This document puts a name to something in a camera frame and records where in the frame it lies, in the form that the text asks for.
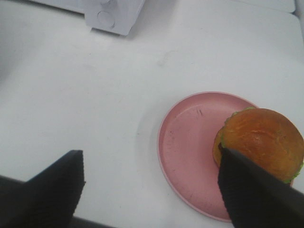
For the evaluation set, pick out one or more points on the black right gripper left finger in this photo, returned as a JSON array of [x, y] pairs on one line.
[[49, 199]]

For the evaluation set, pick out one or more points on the pink round plate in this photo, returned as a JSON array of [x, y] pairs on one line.
[[185, 141]]

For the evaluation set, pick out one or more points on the white microwave oven body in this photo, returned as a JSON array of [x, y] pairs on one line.
[[125, 12]]

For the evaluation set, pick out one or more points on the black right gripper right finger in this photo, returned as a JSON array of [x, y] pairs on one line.
[[256, 199]]

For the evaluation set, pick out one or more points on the burger with brown bun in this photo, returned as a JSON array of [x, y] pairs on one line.
[[266, 137]]

